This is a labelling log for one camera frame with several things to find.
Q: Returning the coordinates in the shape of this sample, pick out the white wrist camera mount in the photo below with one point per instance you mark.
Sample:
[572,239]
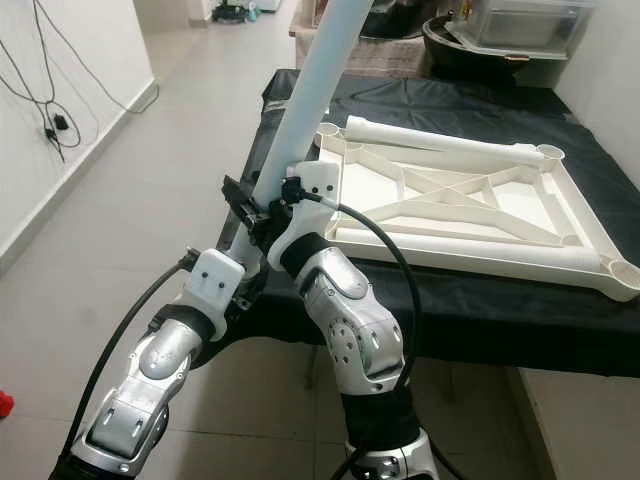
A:
[295,230]
[215,285]

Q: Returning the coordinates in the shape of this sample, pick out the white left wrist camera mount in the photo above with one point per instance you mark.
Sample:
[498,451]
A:
[215,285]

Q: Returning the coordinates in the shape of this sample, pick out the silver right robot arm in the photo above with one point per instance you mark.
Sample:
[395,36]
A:
[365,330]

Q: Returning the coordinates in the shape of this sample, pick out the black power adapter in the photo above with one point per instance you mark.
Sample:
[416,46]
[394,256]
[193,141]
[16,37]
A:
[62,125]

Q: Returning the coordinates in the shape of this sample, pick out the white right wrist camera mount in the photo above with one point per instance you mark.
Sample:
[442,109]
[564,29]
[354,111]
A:
[295,230]

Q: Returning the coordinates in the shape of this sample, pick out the black tablecloth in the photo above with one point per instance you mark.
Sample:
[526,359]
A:
[460,330]

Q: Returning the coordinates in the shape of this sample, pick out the stone ledge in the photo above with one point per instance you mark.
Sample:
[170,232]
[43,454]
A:
[390,60]

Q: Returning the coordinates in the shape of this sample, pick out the black basin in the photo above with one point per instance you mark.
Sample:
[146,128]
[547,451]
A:
[470,65]

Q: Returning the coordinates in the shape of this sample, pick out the clear plastic storage box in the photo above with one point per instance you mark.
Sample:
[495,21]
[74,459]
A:
[520,25]

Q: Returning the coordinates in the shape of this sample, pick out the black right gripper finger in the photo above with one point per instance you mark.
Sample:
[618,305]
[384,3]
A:
[244,203]

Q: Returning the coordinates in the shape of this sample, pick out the white plastic table top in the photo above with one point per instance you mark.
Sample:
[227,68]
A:
[510,205]

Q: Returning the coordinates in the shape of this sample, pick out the red plastic stool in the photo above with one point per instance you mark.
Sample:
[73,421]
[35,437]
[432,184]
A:
[6,405]

